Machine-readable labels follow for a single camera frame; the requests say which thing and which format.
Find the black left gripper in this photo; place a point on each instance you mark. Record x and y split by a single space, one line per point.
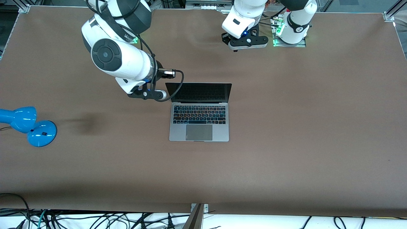
225 40

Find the silver laptop with black keyboard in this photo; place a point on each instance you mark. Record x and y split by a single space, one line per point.
198 133

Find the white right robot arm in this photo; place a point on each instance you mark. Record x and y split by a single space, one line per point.
124 63

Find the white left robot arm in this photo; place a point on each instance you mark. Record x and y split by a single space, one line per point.
244 16

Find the grey power strip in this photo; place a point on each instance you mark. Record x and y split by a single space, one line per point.
208 5

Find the orange background object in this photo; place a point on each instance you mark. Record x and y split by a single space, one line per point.
269 2

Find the blue desk lamp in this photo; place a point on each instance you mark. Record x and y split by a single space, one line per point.
41 135

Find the black left camera mount bracket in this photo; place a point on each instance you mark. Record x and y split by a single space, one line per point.
248 40

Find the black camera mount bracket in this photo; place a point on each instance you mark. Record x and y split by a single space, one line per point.
248 40
144 94

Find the black right camera mount bracket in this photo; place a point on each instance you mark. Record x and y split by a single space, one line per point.
144 94

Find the aluminium frame corner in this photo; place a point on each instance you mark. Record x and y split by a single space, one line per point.
24 8
388 16

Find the metal table edge post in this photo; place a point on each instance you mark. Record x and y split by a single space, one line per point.
195 219

